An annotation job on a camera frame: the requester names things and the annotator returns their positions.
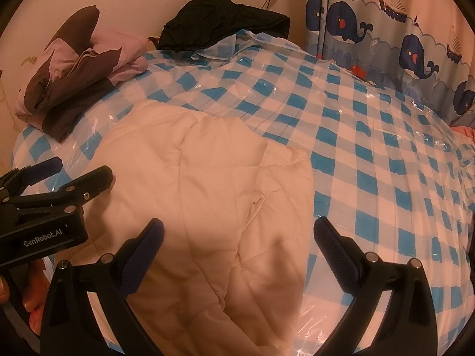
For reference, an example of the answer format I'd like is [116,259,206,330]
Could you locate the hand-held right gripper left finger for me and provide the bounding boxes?
[39,218,166,356]

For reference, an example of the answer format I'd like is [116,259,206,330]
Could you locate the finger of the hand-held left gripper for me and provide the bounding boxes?
[0,157,64,197]
[56,166,114,210]

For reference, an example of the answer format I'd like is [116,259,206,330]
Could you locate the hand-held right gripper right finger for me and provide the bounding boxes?
[313,217,438,356]

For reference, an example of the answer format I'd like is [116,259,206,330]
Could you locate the white quilted jacket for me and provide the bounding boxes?
[78,98,316,356]

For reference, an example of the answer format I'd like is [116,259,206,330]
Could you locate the person's left hand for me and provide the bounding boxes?
[20,260,50,336]

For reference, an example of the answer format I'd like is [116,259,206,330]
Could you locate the pink and brown blanket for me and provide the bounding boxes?
[14,5,149,142]

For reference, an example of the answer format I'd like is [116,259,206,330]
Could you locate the blue checkered bed sheet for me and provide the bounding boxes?
[9,30,475,349]

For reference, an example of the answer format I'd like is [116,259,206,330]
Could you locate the pink cloth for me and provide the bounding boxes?
[451,124,475,142]

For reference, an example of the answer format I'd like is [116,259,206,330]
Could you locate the black garment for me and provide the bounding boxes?
[159,0,291,50]

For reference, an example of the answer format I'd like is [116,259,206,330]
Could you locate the whale print curtain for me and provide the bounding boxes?
[304,0,475,127]

